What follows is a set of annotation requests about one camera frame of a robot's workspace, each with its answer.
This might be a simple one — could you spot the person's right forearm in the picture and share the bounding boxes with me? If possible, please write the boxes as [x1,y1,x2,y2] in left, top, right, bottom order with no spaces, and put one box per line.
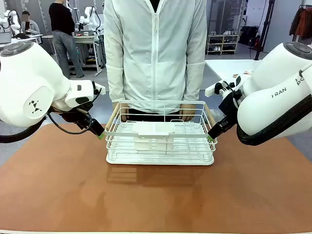
[106,64,125,103]

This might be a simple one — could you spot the thick black arm cable sleeve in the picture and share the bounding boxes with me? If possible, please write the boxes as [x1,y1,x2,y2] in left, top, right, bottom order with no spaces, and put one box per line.
[0,118,48,144]
[235,95,312,147]

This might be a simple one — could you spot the white wire dish rack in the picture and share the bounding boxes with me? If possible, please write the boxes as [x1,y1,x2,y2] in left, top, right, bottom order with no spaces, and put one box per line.
[104,100,218,166]

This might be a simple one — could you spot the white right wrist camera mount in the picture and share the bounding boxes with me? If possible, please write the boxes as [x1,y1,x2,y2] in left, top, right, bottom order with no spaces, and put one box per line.
[204,79,235,98]

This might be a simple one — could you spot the black vertical post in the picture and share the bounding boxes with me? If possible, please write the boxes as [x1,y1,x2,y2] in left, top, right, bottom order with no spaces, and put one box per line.
[253,0,275,61]

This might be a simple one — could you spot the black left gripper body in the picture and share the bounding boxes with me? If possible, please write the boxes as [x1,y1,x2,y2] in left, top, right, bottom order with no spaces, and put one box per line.
[60,103,95,129]

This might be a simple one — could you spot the thick black right arm cable sleeve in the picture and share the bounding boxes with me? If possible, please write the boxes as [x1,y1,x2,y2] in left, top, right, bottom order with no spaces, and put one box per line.
[235,95,312,147]

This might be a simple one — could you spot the person in white jacket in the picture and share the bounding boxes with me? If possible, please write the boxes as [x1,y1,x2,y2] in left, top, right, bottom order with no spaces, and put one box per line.
[103,0,208,122]

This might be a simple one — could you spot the wooden shoe rack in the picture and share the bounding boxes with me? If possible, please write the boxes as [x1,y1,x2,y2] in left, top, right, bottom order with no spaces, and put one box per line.
[206,34,241,56]

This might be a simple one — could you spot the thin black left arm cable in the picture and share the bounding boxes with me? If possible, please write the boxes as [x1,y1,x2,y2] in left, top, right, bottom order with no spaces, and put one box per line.
[47,87,102,135]

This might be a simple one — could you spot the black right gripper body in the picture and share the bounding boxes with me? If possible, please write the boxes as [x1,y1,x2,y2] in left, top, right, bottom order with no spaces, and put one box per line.
[218,92,242,120]

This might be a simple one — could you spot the thick black left arm cable sleeve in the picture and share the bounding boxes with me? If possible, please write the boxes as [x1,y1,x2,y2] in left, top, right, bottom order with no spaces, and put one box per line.
[0,118,48,144]

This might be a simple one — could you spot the black bags pile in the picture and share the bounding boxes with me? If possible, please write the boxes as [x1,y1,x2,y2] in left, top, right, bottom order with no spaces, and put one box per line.
[239,25,262,46]

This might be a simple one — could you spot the seated person in grey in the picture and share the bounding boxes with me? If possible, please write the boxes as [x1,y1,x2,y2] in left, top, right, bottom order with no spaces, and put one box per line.
[20,10,42,38]

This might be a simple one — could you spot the standing person in black top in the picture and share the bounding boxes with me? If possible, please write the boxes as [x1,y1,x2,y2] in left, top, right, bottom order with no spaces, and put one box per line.
[48,0,85,79]

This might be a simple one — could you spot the bin with plastic bag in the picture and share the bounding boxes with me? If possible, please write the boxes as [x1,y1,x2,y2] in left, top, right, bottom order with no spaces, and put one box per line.
[207,108,224,122]

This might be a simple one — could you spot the person's right hand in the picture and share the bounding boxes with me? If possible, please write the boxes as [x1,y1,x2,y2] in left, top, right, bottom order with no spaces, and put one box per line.
[112,101,129,122]

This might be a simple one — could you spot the white plastic cutlery holder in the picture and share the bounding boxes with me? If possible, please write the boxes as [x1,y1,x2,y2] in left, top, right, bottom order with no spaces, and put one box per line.
[133,122,176,151]

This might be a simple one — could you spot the large white table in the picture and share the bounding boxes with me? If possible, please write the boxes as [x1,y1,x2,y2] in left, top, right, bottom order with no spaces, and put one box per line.
[204,59,267,86]

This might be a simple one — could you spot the person's left hand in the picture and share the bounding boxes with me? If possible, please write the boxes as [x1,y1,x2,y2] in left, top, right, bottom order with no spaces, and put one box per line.
[179,103,196,122]

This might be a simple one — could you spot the person's left forearm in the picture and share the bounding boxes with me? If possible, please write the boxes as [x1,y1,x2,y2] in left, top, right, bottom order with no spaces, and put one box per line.
[183,61,206,102]

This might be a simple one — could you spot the hanging brown clothes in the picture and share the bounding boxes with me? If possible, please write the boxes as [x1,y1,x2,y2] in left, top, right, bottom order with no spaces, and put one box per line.
[289,4,312,42]

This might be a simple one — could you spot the white background work table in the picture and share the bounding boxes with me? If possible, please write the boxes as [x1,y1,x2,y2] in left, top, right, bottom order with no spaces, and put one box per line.
[41,33,106,77]

